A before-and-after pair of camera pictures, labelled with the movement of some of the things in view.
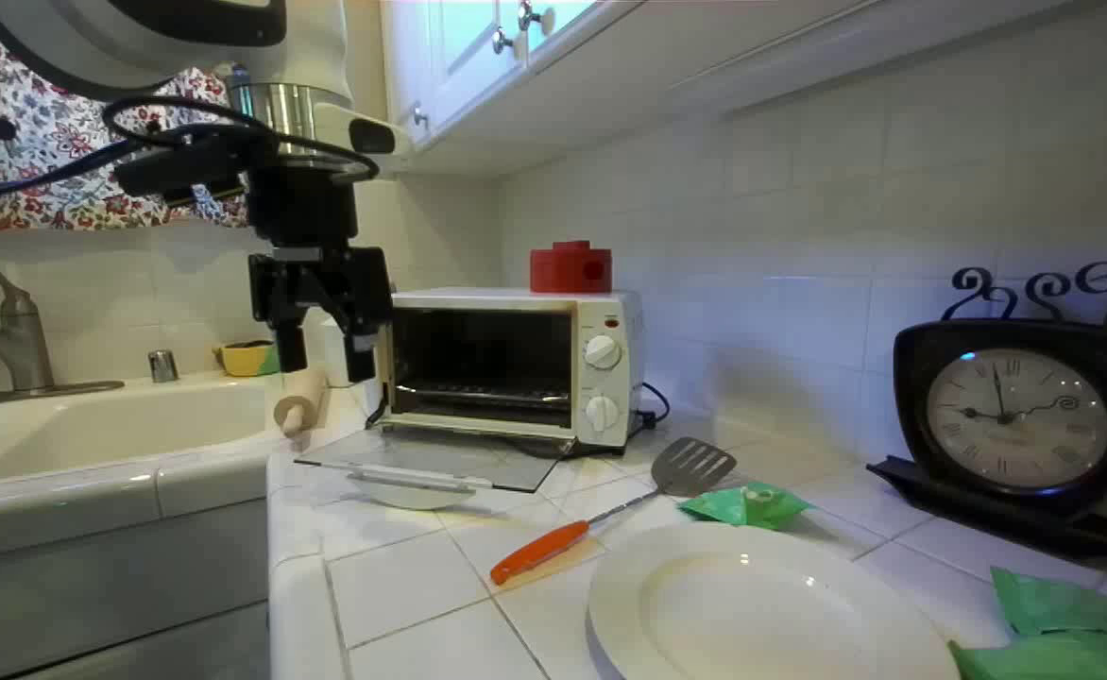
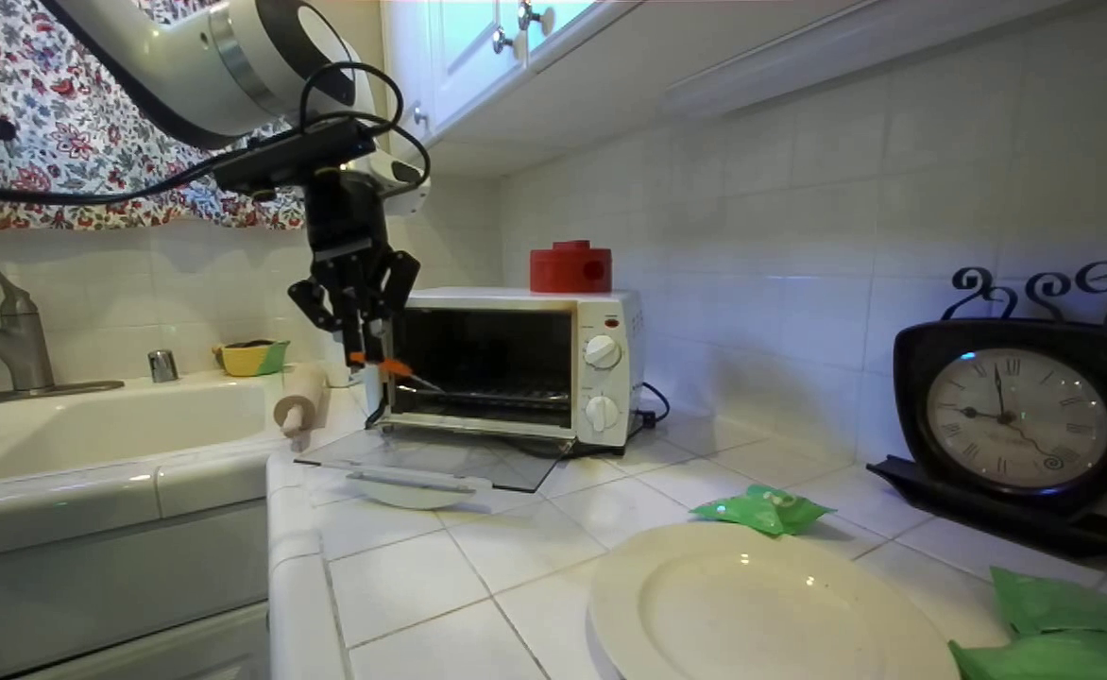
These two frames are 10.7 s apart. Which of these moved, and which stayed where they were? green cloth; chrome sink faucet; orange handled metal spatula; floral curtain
Moved: orange handled metal spatula
Stayed: chrome sink faucet; floral curtain; green cloth
